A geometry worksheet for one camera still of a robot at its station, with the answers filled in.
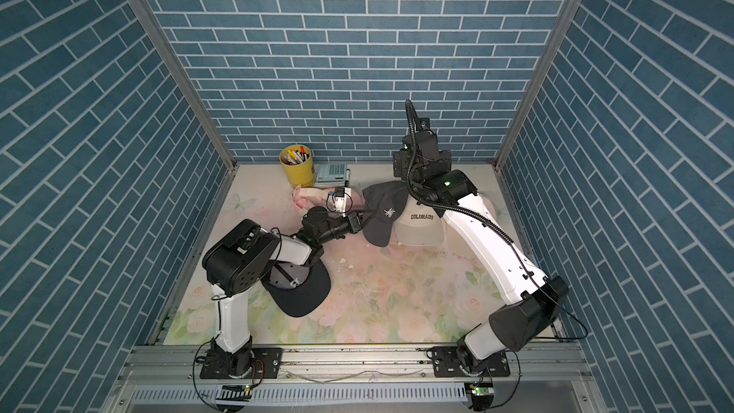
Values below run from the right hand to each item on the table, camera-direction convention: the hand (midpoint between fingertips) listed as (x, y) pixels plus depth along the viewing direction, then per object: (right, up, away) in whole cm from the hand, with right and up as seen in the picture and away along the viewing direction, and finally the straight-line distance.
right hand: (423, 155), depth 75 cm
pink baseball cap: (-39, -12, +28) cm, 50 cm away
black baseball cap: (-37, -40, +11) cm, 55 cm away
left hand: (-11, -18, +13) cm, 24 cm away
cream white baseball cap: (+2, -22, +24) cm, 32 cm away
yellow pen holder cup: (-43, +1, +33) cm, 54 cm away
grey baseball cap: (-10, -13, +14) cm, 22 cm away
